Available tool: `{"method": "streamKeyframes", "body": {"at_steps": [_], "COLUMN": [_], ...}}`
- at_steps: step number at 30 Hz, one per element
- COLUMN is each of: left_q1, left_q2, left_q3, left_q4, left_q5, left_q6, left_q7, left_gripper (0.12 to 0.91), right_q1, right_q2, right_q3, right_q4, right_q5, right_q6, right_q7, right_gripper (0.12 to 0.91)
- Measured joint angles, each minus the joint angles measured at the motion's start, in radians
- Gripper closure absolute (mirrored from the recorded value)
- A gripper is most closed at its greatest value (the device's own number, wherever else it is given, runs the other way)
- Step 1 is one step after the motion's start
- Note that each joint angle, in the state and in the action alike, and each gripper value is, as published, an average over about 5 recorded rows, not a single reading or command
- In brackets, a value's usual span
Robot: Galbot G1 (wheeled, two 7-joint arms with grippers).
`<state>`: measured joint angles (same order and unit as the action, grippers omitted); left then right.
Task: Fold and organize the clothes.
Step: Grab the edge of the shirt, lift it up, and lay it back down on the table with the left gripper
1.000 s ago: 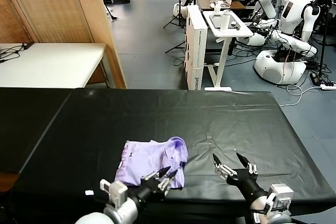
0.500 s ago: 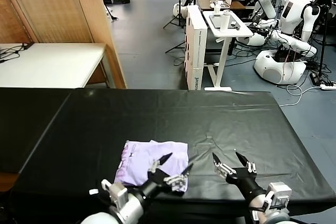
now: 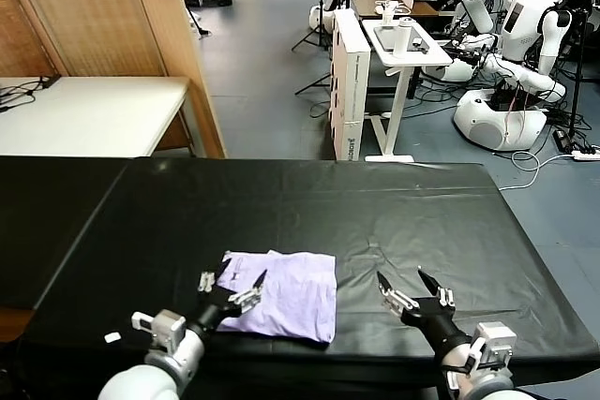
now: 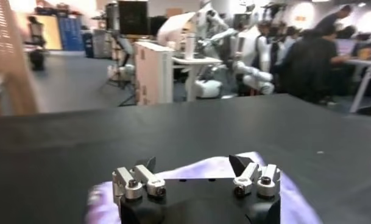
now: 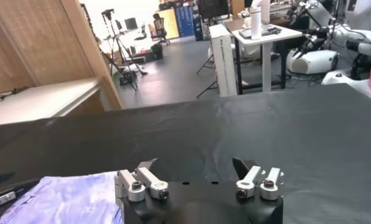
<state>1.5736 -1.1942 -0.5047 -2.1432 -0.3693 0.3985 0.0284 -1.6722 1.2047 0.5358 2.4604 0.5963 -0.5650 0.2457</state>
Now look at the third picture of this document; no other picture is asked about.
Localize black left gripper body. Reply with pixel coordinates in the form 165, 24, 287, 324
194, 287, 243, 333

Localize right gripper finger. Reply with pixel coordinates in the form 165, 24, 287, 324
377, 271, 421, 315
417, 266, 455, 308

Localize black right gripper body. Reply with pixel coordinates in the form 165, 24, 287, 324
400, 297, 473, 363

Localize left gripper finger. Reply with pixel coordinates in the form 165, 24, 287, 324
228, 269, 268, 312
197, 259, 231, 293

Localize lavender short-sleeve t-shirt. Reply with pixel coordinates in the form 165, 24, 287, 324
216, 250, 338, 349

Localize white rounded robot base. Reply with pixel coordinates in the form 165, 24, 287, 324
307, 5, 335, 29

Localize large black table cover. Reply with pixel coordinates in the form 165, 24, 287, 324
18, 156, 600, 400

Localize black floor power adapter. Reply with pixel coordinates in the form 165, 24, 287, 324
552, 129, 574, 154

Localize white rectangular table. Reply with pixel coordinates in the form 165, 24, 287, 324
0, 75, 207, 158

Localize tall white cardboard box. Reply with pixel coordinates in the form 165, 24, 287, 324
327, 8, 372, 162

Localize white standing desk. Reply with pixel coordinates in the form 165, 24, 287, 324
361, 18, 455, 163

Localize white insulated bottle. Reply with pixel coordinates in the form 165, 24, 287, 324
392, 16, 414, 58

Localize grey tablet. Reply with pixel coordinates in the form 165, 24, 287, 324
373, 24, 399, 52

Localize tall black tripod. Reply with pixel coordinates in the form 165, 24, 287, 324
555, 0, 594, 139

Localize white cup-shaped desk device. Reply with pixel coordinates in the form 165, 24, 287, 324
374, 0, 413, 26

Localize white humanoid robot on base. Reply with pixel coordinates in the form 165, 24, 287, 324
452, 0, 576, 153

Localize black monitor tripod stand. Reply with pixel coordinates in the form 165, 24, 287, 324
291, 0, 357, 52

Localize wooden folding screen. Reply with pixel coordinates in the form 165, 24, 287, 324
0, 0, 229, 160

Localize brown wooden desk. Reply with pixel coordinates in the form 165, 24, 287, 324
351, 0, 458, 22

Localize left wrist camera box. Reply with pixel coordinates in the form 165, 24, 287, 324
130, 309, 188, 355

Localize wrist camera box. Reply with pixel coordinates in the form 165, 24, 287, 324
130, 309, 188, 355
470, 320, 518, 373

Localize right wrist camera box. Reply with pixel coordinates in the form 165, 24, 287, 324
470, 320, 518, 373

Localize white floor cable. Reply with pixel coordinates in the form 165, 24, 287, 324
501, 150, 576, 191

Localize black cables with adapter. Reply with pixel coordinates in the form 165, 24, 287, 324
0, 74, 61, 113

